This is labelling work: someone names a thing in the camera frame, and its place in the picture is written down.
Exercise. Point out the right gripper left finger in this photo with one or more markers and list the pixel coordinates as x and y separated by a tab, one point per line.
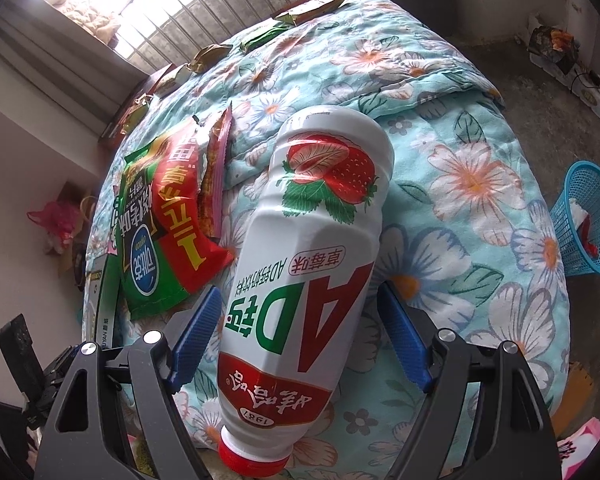
110	393

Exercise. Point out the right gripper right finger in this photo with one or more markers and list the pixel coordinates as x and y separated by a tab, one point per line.
483	415

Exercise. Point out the red green chip bag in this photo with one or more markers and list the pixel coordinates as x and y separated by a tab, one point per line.
164	255

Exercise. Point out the white strawberry milk bottle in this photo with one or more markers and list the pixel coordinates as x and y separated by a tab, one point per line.
300	283

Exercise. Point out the blue plastic trash basket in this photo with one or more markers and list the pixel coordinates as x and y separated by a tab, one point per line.
576	219

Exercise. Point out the pink pillow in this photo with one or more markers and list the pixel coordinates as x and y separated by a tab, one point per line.
574	450

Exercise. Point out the white blue medicine box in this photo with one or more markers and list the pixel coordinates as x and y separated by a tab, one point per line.
100	301

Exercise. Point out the floral turquoise quilt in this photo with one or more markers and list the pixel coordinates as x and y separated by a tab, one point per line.
467	236

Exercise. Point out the yellow snack wrapper far left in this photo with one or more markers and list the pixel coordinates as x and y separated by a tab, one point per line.
135	113

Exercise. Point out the beige wafer snack pack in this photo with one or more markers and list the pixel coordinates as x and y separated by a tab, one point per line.
172	81

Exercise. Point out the gold crumpled snack wrapper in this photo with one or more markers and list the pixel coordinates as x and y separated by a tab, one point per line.
208	57

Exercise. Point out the balcony railing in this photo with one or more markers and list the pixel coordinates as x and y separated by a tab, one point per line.
154	33

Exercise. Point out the green snack packet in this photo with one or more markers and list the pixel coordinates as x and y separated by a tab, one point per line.
264	36

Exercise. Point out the orange biscuit packet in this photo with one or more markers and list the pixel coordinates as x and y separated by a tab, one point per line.
307	11

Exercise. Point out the black camera device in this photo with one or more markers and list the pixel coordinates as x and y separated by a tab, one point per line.
17	350

